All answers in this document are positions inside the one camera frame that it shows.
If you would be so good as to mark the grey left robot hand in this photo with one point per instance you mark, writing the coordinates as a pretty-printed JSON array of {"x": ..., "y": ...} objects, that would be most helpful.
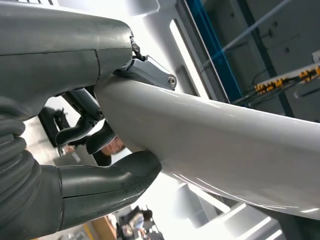
[{"x": 50, "y": 49}]

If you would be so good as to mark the person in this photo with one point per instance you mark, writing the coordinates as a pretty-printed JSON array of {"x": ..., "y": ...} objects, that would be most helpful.
[{"x": 48, "y": 124}]

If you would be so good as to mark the blue metal beam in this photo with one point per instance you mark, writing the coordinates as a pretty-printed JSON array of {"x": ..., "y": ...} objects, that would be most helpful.
[{"x": 212, "y": 46}]

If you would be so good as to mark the ceiling light strip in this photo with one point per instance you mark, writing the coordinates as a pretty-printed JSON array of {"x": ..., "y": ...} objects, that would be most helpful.
[{"x": 187, "y": 56}]

